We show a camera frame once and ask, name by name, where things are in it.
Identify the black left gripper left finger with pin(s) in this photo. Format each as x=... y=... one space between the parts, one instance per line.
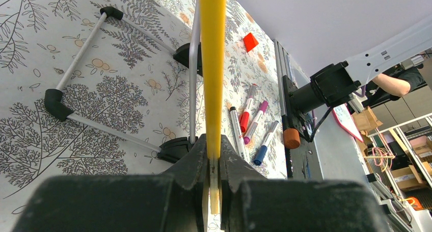
x=174 y=200

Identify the magenta whiteboard marker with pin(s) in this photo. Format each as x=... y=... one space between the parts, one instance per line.
x=254 y=125

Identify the red whiteboard marker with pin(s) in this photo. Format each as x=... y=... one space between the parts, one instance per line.
x=244 y=118

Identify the blue whiteboard marker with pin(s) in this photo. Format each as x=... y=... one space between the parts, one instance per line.
x=265 y=144

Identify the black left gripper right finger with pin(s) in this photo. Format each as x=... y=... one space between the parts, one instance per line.
x=252 y=202

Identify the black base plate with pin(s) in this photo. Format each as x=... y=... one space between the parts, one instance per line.
x=301 y=163

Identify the orange cylinder block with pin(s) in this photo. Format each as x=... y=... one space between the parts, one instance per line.
x=291 y=138

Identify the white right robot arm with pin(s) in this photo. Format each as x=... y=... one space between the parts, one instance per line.
x=334 y=84

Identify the person forearm in background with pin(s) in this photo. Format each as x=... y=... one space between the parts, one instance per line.
x=393 y=86

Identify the black whiteboard marker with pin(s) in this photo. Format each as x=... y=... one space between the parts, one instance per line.
x=238 y=137

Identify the floral tablecloth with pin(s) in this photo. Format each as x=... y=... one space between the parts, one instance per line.
x=118 y=77

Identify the red triangular block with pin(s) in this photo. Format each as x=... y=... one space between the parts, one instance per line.
x=250 y=42

